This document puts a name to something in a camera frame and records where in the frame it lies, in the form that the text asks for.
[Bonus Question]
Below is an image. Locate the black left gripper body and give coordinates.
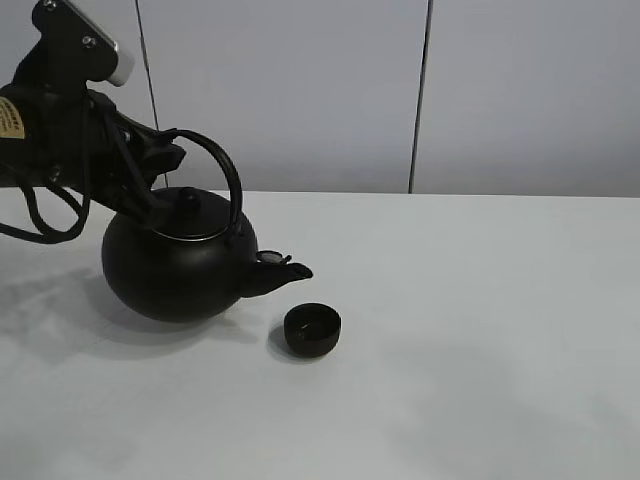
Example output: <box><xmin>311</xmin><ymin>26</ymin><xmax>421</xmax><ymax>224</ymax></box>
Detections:
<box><xmin>1</xmin><ymin>1</ymin><xmax>150</xmax><ymax>217</ymax></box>

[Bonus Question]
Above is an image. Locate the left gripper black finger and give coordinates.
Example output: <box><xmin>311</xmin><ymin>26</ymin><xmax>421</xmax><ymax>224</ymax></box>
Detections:
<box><xmin>119</xmin><ymin>188</ymin><xmax>173</xmax><ymax>230</ymax></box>
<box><xmin>126</xmin><ymin>128</ymin><xmax>186</xmax><ymax>187</ymax></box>

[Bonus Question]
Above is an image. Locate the black round teapot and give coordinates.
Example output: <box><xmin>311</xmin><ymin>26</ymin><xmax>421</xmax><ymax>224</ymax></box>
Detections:
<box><xmin>101</xmin><ymin>129</ymin><xmax>313</xmax><ymax>323</ymax></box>

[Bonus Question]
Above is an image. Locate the small black teacup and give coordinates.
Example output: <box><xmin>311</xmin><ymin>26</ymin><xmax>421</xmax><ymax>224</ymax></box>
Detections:
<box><xmin>283</xmin><ymin>303</ymin><xmax>342</xmax><ymax>358</ymax></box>

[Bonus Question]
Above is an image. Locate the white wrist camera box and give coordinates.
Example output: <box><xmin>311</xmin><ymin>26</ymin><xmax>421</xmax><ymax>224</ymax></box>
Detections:
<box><xmin>64</xmin><ymin>0</ymin><xmax>136</xmax><ymax>87</ymax></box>

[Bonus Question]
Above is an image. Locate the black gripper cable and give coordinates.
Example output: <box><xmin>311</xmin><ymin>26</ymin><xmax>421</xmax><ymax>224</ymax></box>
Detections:
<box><xmin>0</xmin><ymin>89</ymin><xmax>151</xmax><ymax>246</ymax></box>

